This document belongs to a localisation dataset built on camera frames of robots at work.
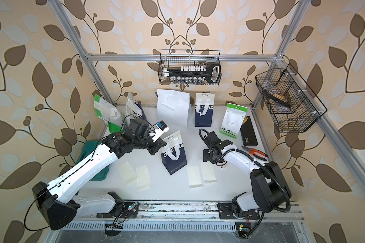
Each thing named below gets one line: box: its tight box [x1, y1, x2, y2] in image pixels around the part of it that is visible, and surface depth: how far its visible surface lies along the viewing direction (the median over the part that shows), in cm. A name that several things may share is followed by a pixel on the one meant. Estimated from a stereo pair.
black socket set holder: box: [163, 62, 222, 85], surface depth 86 cm
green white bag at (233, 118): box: [219, 102, 249, 139], surface depth 96 cm
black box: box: [240, 115, 259, 147], surface depth 103 cm
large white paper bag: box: [157, 89, 194, 129], surface depth 103 cm
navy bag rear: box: [194, 92, 215, 128], surface depth 100 cm
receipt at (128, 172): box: [118, 160, 139, 185], surface depth 88 cm
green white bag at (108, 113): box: [93, 94, 124, 134], surface depth 95 cm
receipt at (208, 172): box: [200, 161, 218, 184], surface depth 89 cm
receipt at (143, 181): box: [136, 164, 152, 192], surface depth 87 cm
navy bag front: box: [161, 130, 188, 176], surface depth 80 cm
